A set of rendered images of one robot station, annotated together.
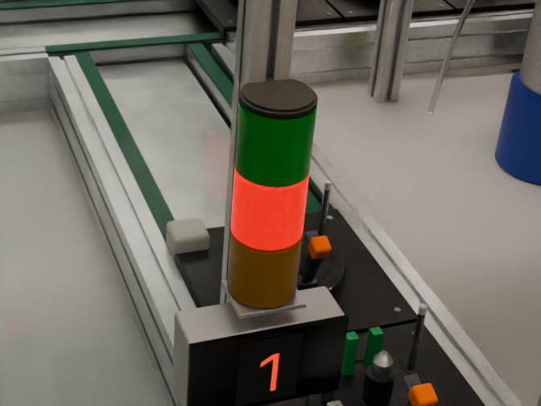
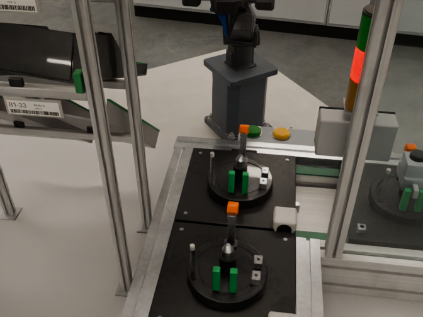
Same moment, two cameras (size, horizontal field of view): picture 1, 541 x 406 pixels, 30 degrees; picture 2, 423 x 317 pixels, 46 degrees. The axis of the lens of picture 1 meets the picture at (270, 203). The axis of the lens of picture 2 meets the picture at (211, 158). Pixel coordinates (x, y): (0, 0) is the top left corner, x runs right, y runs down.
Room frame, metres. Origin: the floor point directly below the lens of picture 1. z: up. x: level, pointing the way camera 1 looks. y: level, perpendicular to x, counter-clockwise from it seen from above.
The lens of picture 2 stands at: (1.26, 0.14, 1.68)
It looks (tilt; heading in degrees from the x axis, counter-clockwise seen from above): 38 degrees down; 211
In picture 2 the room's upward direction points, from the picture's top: straight up
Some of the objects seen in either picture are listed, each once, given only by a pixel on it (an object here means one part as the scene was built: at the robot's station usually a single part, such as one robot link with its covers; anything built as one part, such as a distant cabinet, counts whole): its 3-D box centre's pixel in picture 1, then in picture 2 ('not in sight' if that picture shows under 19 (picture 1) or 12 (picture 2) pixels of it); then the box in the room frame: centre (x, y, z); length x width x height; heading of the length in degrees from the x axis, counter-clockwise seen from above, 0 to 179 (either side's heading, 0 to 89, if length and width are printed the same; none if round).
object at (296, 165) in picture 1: (274, 135); (377, 31); (0.58, 0.00, 1.38); 0.05 x 0.05 x 0.05
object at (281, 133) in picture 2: not in sight; (281, 134); (0.31, -0.23, 0.96); 0.04 x 0.04 x 0.02
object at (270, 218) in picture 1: (269, 200); (370, 63); (0.58, 0.00, 1.33); 0.05 x 0.05 x 0.05
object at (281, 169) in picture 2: not in sight; (240, 170); (0.54, -0.22, 1.01); 0.24 x 0.24 x 0.13; 23
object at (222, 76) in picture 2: not in sight; (238, 96); (0.20, -0.40, 0.96); 0.15 x 0.15 x 0.20; 61
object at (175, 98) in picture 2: not in sight; (223, 136); (0.25, -0.43, 0.84); 0.90 x 0.70 x 0.03; 61
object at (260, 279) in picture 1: (263, 259); (364, 92); (0.58, 0.00, 1.28); 0.05 x 0.05 x 0.05
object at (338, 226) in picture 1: (290, 244); not in sight; (0.99, -0.03, 1.01); 0.24 x 0.24 x 0.13; 23
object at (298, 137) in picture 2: not in sight; (280, 144); (0.31, -0.23, 0.93); 0.21 x 0.07 x 0.06; 113
